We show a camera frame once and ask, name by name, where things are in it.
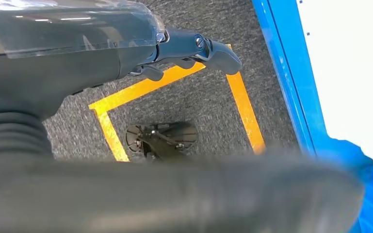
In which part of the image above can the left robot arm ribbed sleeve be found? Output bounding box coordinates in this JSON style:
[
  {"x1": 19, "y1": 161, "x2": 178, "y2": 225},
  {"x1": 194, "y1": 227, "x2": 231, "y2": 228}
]
[{"x1": 0, "y1": 111, "x2": 54, "y2": 162}]

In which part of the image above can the yellow floor tape square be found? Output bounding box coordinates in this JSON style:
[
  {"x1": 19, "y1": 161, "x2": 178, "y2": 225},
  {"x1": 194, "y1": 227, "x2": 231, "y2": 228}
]
[{"x1": 89, "y1": 43, "x2": 267, "y2": 163}]

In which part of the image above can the blue metal shelf rack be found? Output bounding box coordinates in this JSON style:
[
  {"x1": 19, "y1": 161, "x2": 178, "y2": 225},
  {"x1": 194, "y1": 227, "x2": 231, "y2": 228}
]
[{"x1": 252, "y1": 0, "x2": 373, "y2": 233}]

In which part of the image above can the black robot foot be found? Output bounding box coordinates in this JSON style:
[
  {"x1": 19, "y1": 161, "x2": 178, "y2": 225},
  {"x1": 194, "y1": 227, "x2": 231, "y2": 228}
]
[{"x1": 125, "y1": 121, "x2": 199, "y2": 162}]

